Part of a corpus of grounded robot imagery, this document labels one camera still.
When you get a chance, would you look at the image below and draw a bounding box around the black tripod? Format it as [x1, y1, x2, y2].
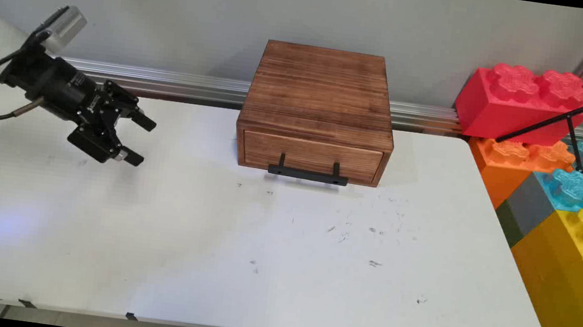
[491, 71, 583, 182]

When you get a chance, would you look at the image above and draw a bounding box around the large red toy brick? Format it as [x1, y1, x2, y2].
[450, 58, 583, 151]

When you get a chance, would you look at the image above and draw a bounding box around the large grey toy brick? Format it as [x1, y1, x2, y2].
[491, 168, 563, 253]

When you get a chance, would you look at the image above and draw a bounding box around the horizontal aluminium rail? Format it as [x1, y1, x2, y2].
[57, 56, 583, 149]

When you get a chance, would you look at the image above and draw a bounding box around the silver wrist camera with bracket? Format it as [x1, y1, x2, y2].
[20, 0, 89, 60]

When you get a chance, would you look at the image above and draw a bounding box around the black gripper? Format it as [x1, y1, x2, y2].
[0, 45, 165, 170]

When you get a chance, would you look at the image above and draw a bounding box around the brown wooden drawer cabinet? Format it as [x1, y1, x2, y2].
[231, 37, 405, 189]

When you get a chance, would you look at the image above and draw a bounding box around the large orange toy brick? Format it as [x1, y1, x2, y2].
[462, 130, 580, 219]

